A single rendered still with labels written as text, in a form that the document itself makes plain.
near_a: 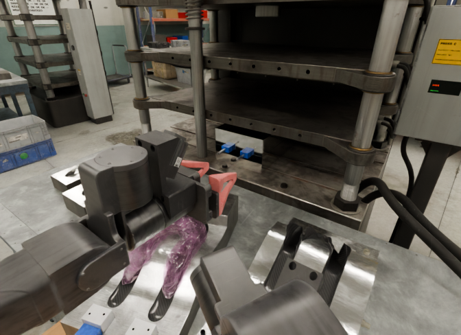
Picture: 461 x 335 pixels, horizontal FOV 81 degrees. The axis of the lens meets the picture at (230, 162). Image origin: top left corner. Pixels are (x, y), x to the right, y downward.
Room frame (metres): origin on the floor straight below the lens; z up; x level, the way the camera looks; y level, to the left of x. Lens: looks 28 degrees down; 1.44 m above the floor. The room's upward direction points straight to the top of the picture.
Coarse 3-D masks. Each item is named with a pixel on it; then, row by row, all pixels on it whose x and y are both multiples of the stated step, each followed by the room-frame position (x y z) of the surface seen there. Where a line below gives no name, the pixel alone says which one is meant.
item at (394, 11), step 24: (384, 0) 0.87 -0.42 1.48; (408, 0) 0.84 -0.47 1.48; (216, 24) 2.06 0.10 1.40; (384, 24) 0.84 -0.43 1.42; (408, 24) 1.40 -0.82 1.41; (384, 48) 0.83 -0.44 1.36; (408, 48) 1.39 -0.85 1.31; (216, 72) 2.05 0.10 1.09; (144, 96) 1.50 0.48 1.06; (384, 96) 1.42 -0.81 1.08; (144, 120) 1.49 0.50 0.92; (360, 120) 0.85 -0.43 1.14; (384, 120) 1.39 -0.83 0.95; (360, 144) 0.83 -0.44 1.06; (384, 144) 1.38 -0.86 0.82; (360, 168) 0.83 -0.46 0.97
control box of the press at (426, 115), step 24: (432, 24) 0.89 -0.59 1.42; (456, 24) 0.85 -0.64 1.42; (432, 48) 0.88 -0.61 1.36; (456, 48) 0.84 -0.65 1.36; (432, 72) 0.86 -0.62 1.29; (456, 72) 0.83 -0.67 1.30; (408, 96) 0.89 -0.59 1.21; (432, 96) 0.85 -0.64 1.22; (456, 96) 0.82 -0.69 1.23; (408, 120) 0.88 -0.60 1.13; (432, 120) 0.84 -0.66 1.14; (456, 120) 0.81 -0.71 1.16; (432, 144) 0.87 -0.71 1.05; (456, 144) 0.79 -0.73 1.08; (408, 168) 0.94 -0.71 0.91; (432, 168) 0.85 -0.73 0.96; (408, 192) 0.93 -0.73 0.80; (432, 192) 0.84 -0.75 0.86; (408, 240) 0.84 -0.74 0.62
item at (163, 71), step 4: (152, 64) 6.49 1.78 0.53; (156, 64) 6.33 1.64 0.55; (160, 64) 6.23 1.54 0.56; (164, 64) 6.11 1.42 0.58; (168, 64) 6.14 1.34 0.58; (156, 68) 6.35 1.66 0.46; (160, 68) 6.23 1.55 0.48; (164, 68) 6.11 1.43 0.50; (168, 68) 6.12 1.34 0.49; (172, 68) 6.19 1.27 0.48; (156, 72) 6.37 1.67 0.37; (160, 72) 6.24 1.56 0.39; (164, 72) 6.11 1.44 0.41; (168, 72) 6.10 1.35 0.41; (172, 72) 6.17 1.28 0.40; (156, 76) 6.41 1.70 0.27; (160, 76) 6.28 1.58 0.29; (164, 76) 6.13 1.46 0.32; (168, 76) 6.10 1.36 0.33; (172, 76) 6.17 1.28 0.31; (176, 76) 6.24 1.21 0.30
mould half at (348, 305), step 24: (264, 240) 0.53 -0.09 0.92; (312, 240) 0.52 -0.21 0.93; (336, 240) 0.59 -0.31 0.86; (264, 264) 0.47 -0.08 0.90; (312, 264) 0.45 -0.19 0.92; (360, 264) 0.44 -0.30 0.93; (336, 288) 0.40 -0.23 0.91; (360, 288) 0.39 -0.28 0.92; (336, 312) 0.35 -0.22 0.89; (360, 312) 0.35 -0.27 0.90
